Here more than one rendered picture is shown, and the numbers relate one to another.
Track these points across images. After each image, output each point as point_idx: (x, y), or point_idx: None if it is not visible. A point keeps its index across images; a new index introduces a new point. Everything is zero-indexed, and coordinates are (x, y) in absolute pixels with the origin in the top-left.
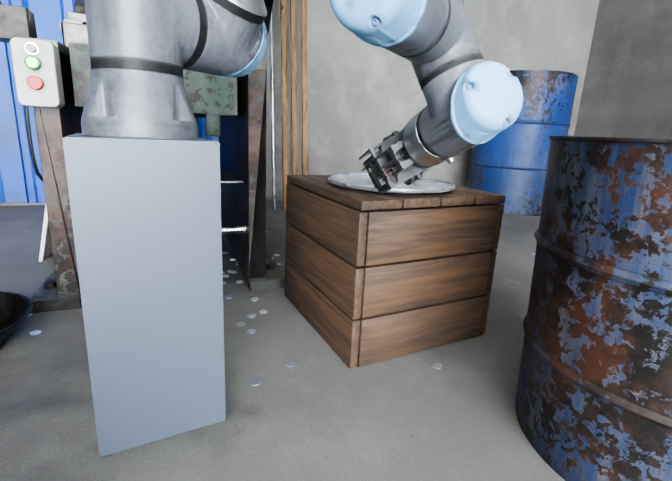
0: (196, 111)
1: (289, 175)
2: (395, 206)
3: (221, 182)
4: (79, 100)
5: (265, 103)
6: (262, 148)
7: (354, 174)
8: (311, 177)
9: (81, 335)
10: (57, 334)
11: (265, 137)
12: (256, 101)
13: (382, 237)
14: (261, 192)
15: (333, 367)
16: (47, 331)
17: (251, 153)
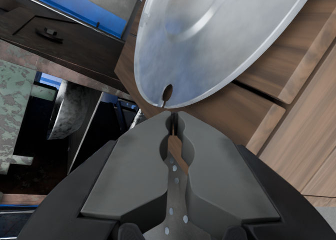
0: (25, 103)
1: (114, 70)
2: (271, 127)
3: (101, 98)
4: (1, 171)
5: (22, 46)
6: (77, 69)
7: (149, 4)
8: (126, 57)
9: (156, 231)
10: (149, 234)
11: (66, 62)
12: (18, 55)
13: (291, 164)
14: (121, 86)
15: (327, 209)
16: (145, 233)
17: (79, 81)
